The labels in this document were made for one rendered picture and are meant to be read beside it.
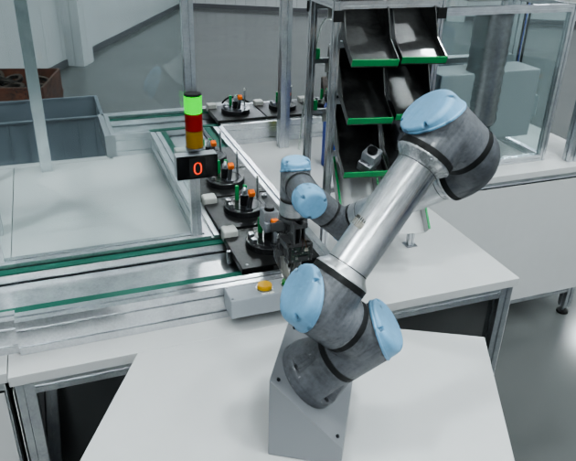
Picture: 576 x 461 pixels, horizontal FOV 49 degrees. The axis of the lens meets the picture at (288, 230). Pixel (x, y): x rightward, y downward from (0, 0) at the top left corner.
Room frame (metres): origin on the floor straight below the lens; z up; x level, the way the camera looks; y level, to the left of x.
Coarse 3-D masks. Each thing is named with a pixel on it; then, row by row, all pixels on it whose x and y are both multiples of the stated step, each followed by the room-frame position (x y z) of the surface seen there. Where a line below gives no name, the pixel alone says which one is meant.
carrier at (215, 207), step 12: (264, 192) 2.08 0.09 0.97; (204, 204) 1.96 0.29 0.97; (216, 204) 1.96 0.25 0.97; (228, 204) 1.90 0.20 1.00; (240, 204) 1.92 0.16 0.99; (252, 204) 1.93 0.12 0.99; (264, 204) 1.93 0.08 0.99; (276, 204) 1.98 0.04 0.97; (216, 216) 1.87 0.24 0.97; (228, 216) 1.87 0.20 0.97; (240, 216) 1.86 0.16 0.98; (252, 216) 1.87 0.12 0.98; (216, 228) 1.81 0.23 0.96; (240, 228) 1.80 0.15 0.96
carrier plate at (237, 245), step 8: (240, 232) 1.76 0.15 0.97; (224, 240) 1.72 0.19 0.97; (232, 240) 1.71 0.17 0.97; (240, 240) 1.71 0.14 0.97; (232, 248) 1.66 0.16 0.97; (240, 248) 1.66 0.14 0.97; (232, 256) 1.63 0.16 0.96; (240, 256) 1.61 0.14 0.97; (248, 256) 1.61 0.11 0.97; (256, 256) 1.61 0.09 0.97; (264, 256) 1.62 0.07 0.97; (272, 256) 1.62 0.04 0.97; (240, 264) 1.56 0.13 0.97; (248, 264) 1.56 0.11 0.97; (256, 264) 1.57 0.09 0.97; (264, 264) 1.57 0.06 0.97; (272, 264) 1.57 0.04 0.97; (240, 272) 1.55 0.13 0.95; (248, 272) 1.55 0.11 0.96; (256, 272) 1.55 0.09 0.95
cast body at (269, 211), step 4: (260, 208) 1.71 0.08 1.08; (264, 208) 1.69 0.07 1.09; (268, 208) 1.68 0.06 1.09; (272, 208) 1.69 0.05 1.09; (260, 212) 1.71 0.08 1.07; (264, 212) 1.67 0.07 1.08; (268, 212) 1.67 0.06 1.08; (272, 212) 1.68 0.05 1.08; (276, 212) 1.68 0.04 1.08; (260, 216) 1.71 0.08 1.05; (264, 216) 1.67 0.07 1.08; (268, 216) 1.67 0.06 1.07; (272, 216) 1.68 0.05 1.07; (276, 216) 1.68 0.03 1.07; (260, 220) 1.71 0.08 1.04; (264, 220) 1.67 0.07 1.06; (268, 220) 1.67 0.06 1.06; (260, 224) 1.71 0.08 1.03; (264, 224) 1.67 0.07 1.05; (268, 224) 1.66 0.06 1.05; (264, 228) 1.67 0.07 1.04; (268, 228) 1.66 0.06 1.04; (268, 232) 1.66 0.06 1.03
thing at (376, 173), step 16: (336, 96) 1.93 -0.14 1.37; (336, 112) 1.95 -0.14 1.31; (336, 128) 1.81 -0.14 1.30; (352, 128) 1.90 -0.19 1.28; (368, 128) 1.91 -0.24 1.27; (336, 144) 1.79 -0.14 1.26; (352, 144) 1.83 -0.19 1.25; (368, 144) 1.84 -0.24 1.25; (352, 160) 1.77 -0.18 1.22; (352, 176) 1.70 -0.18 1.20; (368, 176) 1.72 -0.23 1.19
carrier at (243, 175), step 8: (224, 160) 2.20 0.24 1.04; (224, 168) 2.15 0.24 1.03; (240, 168) 2.30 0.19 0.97; (248, 168) 2.30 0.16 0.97; (224, 176) 2.15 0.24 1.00; (232, 176) 2.17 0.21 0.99; (240, 176) 2.17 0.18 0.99; (248, 176) 2.22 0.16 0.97; (200, 184) 2.13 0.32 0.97; (208, 184) 2.12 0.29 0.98; (216, 184) 2.10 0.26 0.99; (224, 184) 2.09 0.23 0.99; (232, 184) 2.10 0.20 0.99; (240, 184) 2.13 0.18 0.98; (248, 184) 2.15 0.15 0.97; (200, 192) 2.06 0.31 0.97; (208, 192) 2.06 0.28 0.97; (216, 192) 2.06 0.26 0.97; (224, 192) 2.07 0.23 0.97; (232, 192) 2.07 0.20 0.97; (240, 192) 2.07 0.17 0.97
